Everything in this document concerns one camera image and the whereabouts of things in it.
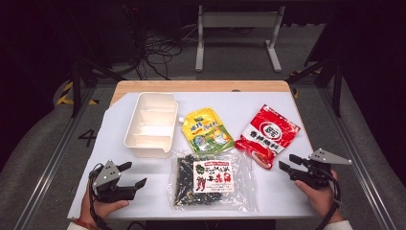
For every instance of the yellow spouted sauce pouch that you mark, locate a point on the yellow spouted sauce pouch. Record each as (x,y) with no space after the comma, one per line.
(207,131)

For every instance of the clear bag of dried seaweed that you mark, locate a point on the clear bag of dried seaweed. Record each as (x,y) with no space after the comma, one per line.
(212,180)

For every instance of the person's right hand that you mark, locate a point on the person's right hand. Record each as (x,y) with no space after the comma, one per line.
(319,198)

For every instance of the person's left hand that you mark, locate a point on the person's left hand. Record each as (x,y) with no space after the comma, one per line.
(102,209)

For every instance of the black metal stand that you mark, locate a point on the black metal stand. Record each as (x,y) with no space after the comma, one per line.
(336,86)
(76,83)

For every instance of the white table mat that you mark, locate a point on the white table mat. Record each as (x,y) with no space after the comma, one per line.
(274,191)

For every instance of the yellow black hazard tape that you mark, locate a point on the yellow black hazard tape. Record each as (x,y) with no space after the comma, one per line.
(65,92)

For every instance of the red seasoning packet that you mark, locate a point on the red seasoning packet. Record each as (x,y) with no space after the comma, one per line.
(271,134)

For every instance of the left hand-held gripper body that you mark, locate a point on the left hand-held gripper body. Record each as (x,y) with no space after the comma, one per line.
(107,177)

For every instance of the white divided plastic container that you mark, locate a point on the white divided plastic container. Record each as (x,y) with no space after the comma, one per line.
(150,127)

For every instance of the aluminium rail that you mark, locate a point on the aluminium rail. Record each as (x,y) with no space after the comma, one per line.
(51,166)
(357,166)

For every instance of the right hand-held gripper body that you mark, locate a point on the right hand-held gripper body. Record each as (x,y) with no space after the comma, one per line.
(317,175)

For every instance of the white metal desk frame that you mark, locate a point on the white metal desk frame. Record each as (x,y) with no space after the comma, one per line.
(237,19)

